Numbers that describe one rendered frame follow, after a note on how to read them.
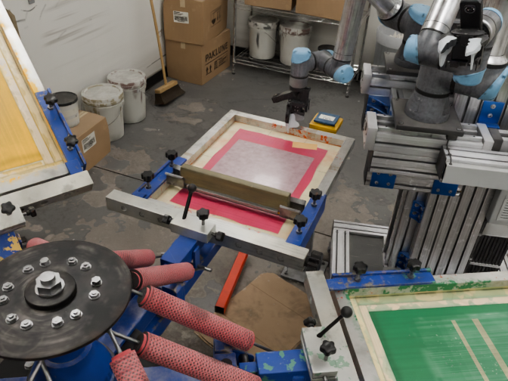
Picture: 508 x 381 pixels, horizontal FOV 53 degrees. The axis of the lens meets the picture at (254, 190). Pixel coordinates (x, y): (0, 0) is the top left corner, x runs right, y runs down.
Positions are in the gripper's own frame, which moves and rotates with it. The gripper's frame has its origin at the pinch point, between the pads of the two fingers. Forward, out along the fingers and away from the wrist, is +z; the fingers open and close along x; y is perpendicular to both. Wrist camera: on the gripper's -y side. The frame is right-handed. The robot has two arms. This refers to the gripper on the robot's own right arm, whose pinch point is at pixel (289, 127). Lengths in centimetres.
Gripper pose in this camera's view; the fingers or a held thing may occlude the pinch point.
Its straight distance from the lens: 225.8
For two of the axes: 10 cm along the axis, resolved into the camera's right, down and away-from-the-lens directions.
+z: -0.5, 8.2, 5.8
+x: 3.9, -5.2, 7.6
